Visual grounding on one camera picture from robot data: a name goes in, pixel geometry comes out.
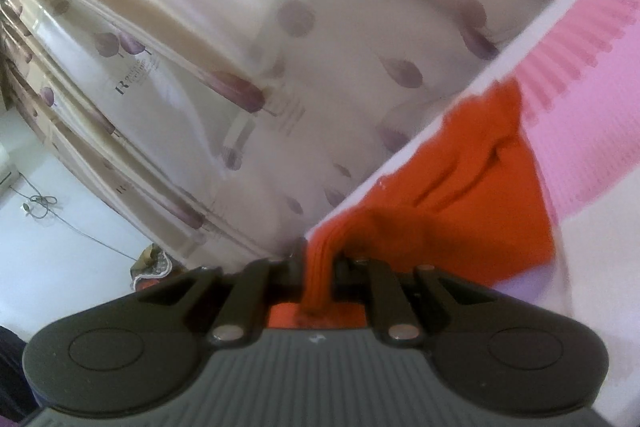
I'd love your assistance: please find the orange knit sweater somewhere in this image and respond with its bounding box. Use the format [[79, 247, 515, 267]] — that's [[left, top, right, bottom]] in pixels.
[[267, 82, 557, 329]]

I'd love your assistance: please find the pink and white checked bedsheet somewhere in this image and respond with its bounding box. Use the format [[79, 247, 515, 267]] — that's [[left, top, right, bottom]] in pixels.
[[304, 0, 640, 427]]

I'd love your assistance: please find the white lace trimmed cloth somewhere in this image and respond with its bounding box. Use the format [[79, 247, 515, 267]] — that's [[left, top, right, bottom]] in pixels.
[[129, 243, 173, 290]]

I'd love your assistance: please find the beige leaf print curtain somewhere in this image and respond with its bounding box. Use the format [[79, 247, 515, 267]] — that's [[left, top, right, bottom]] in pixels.
[[0, 0, 587, 269]]

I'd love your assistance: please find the thin grey cable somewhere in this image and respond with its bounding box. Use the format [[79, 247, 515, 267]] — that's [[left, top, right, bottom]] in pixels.
[[9, 184, 138, 262]]

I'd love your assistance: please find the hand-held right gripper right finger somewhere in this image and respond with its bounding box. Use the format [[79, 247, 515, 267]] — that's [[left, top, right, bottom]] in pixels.
[[334, 257, 462, 350]]

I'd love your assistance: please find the dark cloth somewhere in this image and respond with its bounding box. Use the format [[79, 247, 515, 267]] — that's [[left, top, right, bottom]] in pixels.
[[0, 326, 38, 415]]

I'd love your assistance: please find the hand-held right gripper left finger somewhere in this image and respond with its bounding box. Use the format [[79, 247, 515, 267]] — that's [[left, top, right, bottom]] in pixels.
[[182, 239, 307, 350]]

